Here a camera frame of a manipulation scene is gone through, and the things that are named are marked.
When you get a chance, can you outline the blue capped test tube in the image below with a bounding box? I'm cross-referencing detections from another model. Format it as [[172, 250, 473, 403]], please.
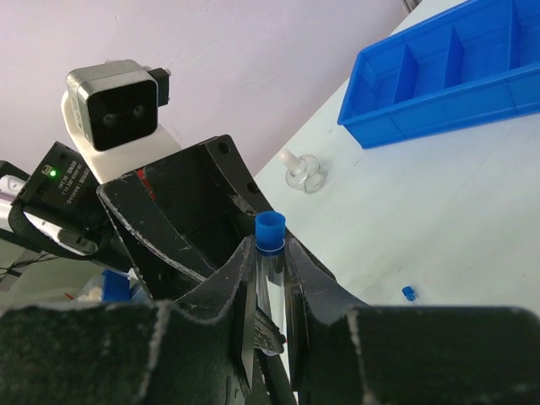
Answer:
[[255, 211, 286, 333], [402, 285, 418, 302]]

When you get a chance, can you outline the blue divided plastic bin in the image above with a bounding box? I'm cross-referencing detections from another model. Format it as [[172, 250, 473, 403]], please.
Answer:
[[337, 0, 539, 149]]

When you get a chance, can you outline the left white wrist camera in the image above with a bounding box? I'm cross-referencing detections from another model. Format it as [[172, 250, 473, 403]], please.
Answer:
[[61, 59, 181, 184]]

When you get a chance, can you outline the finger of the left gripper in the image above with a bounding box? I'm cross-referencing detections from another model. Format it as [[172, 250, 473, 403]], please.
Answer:
[[97, 172, 216, 283], [229, 211, 338, 295]]

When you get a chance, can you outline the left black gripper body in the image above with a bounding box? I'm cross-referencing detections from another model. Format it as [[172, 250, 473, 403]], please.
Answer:
[[117, 135, 270, 300]]

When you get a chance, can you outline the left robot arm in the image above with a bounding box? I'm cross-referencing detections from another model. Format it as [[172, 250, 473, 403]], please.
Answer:
[[9, 135, 271, 300]]

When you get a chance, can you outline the stoppered round glass flask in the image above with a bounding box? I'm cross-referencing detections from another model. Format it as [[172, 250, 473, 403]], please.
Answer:
[[278, 149, 327, 194]]

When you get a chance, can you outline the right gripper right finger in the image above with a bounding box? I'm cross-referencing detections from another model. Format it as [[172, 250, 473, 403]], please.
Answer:
[[284, 238, 539, 404]]

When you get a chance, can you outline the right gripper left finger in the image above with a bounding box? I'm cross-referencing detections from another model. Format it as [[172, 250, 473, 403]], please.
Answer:
[[1, 238, 256, 404]]

